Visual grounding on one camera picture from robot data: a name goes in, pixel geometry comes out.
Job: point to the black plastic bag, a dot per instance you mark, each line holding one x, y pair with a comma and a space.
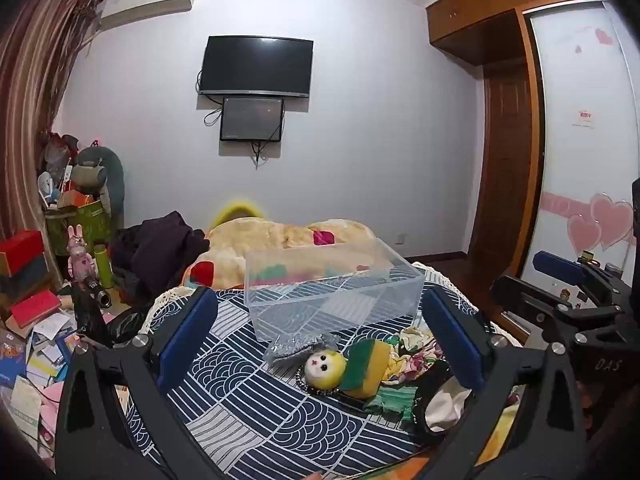
95, 327

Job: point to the black and white garment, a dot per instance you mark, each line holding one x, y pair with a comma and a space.
445, 405

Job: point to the yellow plush doll head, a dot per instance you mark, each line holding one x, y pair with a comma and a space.
325, 369

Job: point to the white air conditioner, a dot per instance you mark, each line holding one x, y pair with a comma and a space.
150, 0

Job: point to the black camera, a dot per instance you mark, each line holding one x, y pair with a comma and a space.
97, 291

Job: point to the green bottle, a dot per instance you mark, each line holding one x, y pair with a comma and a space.
104, 267

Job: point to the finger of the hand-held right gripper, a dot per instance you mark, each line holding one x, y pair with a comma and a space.
525, 296
555, 264

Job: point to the grey blue box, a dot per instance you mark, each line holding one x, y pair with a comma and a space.
25, 277

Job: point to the floral cloth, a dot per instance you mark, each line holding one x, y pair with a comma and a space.
406, 360

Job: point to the white heart-printed wardrobe door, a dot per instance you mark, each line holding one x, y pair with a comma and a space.
580, 170

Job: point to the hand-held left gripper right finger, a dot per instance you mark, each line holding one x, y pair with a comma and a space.
456, 342

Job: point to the yellow patchwork blanket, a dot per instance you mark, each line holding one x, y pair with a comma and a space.
280, 237

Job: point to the brown striped curtain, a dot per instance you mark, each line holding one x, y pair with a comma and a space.
35, 110

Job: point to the pile of dark clothes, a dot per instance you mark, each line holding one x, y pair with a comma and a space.
150, 250

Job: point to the silver glitter pouch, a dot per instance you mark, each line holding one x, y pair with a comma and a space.
290, 347

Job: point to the yellow green sponge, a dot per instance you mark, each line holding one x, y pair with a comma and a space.
367, 367

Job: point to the red box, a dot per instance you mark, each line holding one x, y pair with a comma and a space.
20, 250

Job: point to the green storage box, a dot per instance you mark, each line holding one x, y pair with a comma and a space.
82, 225

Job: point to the pile of papers and books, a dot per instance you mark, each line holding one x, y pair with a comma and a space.
35, 375

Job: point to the black wall television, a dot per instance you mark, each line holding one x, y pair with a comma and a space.
256, 65

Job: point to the pink rabbit toy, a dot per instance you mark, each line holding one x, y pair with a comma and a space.
79, 257

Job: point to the wooden overhead cabinet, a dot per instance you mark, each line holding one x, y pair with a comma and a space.
475, 15

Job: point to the grey green plush toy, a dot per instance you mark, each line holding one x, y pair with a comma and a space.
97, 170

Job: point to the red book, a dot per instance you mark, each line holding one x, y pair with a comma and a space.
36, 307

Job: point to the clear plastic storage box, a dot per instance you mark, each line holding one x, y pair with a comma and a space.
325, 305

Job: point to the pile of clutter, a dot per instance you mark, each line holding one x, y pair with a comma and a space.
60, 175

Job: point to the small black wall monitor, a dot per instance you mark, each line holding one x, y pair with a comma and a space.
251, 119

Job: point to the brown wooden door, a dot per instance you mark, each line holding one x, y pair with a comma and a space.
507, 170

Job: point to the yellow plush pillow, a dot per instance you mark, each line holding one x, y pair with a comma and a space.
237, 209

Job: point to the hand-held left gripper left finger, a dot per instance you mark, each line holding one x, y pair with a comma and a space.
187, 342

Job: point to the green pleated cloth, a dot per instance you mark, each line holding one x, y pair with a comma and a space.
395, 401

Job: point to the red white paper notice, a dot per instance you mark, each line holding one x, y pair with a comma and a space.
583, 119

